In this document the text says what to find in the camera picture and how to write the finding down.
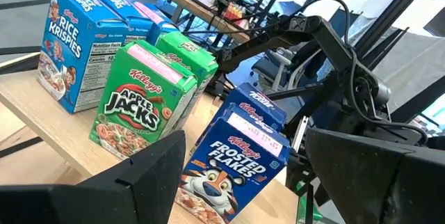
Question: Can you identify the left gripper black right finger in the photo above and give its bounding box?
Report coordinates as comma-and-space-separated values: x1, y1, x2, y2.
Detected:
305, 128, 445, 224

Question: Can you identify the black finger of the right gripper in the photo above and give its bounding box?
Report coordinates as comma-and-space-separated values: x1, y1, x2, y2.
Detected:
216, 25, 282, 61
220, 34, 296, 74

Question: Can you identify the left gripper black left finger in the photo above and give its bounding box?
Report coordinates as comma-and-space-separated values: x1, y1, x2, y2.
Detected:
0, 129, 187, 224

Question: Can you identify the blue Frosted Flakes cereal box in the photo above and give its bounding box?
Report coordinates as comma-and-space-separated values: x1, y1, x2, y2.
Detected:
193, 82, 289, 148
175, 112, 291, 224

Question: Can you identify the green Apple Jacks cereal box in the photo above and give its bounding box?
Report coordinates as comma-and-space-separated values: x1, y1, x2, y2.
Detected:
88, 39, 198, 161
154, 31, 219, 131

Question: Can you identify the light-blue Rice Krispies cereal box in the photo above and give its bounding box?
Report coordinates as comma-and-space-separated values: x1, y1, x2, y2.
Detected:
36, 0, 130, 114
133, 1, 181, 47
92, 0, 154, 46

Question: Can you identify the black-framed wooden shelf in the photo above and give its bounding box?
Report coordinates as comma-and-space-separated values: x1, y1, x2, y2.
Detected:
0, 51, 300, 224

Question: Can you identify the grey-blue office chair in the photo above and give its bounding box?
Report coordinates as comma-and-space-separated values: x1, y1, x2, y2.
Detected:
252, 48, 316, 95

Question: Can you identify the wooden office desk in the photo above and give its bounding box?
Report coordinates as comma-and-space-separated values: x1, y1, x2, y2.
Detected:
170, 0, 252, 44

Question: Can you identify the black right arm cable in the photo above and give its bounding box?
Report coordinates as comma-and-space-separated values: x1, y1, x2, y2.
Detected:
298, 0, 429, 145

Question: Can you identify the black rig frame strut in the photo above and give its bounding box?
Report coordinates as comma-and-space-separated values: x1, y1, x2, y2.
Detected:
353, 0, 439, 58

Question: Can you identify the black aluminium table frame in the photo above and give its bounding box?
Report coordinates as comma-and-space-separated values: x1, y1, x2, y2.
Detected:
0, 136, 45, 159

